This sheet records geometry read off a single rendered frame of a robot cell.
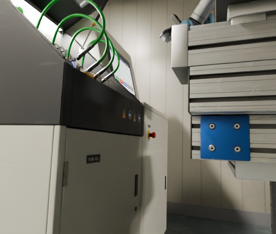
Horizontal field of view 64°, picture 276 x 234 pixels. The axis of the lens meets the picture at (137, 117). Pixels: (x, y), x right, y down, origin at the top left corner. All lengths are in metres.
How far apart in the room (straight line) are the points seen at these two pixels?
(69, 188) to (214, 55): 0.46
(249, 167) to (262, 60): 0.24
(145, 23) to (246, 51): 2.65
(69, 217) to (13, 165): 0.20
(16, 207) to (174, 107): 2.17
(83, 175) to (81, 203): 0.08
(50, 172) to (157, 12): 2.72
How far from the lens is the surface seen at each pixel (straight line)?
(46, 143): 0.59
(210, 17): 1.37
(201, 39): 0.47
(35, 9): 1.38
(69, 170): 0.61
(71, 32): 1.59
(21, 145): 0.65
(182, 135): 2.56
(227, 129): 0.46
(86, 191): 0.70
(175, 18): 1.48
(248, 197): 2.60
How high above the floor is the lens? 0.75
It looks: 7 degrees up
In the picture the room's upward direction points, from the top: 2 degrees clockwise
